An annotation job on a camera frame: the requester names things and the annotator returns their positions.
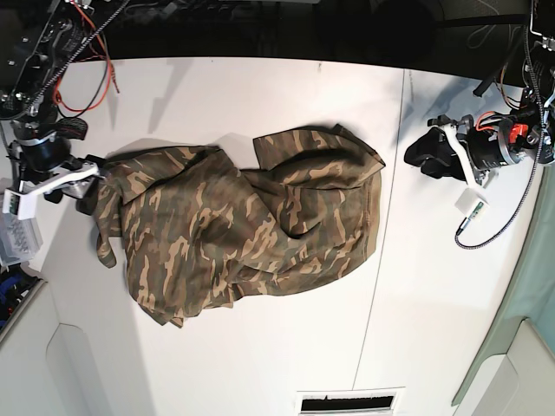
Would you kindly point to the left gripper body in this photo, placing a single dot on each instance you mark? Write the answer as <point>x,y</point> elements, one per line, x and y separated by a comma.
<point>487,147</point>

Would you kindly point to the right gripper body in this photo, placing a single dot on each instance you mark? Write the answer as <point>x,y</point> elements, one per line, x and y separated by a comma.
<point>45,163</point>

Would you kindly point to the camouflage t-shirt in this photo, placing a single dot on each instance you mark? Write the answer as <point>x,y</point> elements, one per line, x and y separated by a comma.
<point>200,233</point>

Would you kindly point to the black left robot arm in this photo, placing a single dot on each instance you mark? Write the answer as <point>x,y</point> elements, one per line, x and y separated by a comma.
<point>534,110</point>

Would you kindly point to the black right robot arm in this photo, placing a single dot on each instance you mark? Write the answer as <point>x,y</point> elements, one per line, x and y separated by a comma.
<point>39,40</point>

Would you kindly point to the clear plastic screw box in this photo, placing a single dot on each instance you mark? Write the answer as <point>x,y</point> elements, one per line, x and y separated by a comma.
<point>20,239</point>

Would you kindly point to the grey tray with blue items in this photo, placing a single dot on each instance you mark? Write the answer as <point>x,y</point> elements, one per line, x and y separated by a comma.
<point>19,288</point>

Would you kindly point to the white slotted table vent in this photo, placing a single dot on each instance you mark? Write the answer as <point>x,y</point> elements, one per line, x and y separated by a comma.
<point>366,402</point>

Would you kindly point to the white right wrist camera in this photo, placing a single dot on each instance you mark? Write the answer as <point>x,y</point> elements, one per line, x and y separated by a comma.
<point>21,205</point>

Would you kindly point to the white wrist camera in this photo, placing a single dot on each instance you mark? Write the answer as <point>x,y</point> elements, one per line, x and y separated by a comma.
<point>471,204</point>
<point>21,205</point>

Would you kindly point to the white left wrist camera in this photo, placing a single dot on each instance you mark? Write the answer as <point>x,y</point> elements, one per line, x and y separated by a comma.
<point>471,204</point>

